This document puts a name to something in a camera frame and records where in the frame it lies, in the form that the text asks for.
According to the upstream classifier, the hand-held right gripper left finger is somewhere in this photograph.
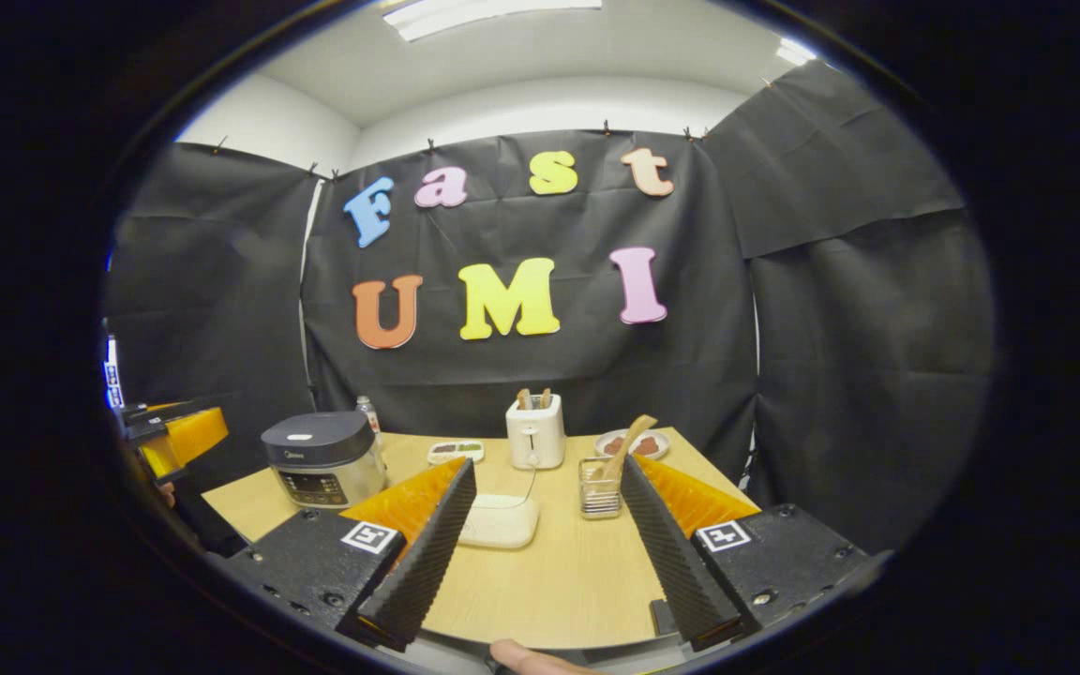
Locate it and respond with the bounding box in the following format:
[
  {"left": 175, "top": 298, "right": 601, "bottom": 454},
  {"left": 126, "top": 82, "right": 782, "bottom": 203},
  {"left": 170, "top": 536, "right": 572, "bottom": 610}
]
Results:
[{"left": 221, "top": 457, "right": 478, "bottom": 653}]

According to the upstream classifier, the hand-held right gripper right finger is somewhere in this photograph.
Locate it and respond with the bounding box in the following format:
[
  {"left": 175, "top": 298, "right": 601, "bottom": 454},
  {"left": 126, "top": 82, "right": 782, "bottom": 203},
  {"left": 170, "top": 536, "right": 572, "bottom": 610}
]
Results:
[{"left": 620, "top": 453, "right": 874, "bottom": 653}]

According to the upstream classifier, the clear box of rice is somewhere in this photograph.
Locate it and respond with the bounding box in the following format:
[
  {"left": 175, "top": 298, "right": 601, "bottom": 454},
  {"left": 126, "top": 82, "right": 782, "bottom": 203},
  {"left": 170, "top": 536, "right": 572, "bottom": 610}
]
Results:
[{"left": 456, "top": 494, "right": 541, "bottom": 551}]

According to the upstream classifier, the clear chopstick holder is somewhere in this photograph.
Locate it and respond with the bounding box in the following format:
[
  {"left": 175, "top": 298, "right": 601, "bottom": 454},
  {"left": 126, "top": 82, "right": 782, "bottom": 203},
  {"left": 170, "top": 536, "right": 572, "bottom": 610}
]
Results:
[{"left": 578, "top": 457, "right": 625, "bottom": 521}]

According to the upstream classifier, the dark grey rice cooker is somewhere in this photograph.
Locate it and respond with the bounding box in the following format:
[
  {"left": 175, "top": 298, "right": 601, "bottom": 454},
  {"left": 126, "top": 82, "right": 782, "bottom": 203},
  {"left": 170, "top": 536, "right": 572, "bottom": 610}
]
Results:
[{"left": 261, "top": 411, "right": 387, "bottom": 512}]

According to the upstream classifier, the wooden spoon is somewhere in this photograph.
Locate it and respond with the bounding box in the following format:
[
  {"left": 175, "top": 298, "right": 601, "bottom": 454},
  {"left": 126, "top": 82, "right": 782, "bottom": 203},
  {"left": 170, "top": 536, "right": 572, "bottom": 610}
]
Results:
[{"left": 601, "top": 413, "right": 659, "bottom": 484}]

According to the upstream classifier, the computer monitor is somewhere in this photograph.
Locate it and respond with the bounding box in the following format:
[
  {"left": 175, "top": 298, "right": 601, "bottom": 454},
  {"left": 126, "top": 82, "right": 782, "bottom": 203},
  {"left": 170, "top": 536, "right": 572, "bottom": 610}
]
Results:
[{"left": 101, "top": 333, "right": 124, "bottom": 413}]

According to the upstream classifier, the white divided snack dish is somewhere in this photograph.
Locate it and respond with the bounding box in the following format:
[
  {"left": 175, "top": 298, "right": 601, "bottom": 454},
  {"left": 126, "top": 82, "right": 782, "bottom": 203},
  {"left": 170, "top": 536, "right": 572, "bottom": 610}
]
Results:
[{"left": 427, "top": 440, "right": 486, "bottom": 467}]

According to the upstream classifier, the white round plate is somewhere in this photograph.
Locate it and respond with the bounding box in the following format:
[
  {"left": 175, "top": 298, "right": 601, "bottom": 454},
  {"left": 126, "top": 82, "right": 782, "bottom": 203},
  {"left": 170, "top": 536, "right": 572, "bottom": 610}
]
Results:
[{"left": 594, "top": 428, "right": 670, "bottom": 460}]

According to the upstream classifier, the white toaster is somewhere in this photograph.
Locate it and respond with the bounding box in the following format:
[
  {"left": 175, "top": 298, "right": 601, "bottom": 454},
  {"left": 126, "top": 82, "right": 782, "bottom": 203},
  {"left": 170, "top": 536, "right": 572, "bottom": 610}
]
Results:
[{"left": 505, "top": 394, "right": 567, "bottom": 472}]

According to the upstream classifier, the ceiling light panel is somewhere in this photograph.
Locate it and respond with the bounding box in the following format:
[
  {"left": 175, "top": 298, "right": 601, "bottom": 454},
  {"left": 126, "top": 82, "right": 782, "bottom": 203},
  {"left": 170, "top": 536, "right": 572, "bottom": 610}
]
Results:
[{"left": 381, "top": 0, "right": 602, "bottom": 43}]

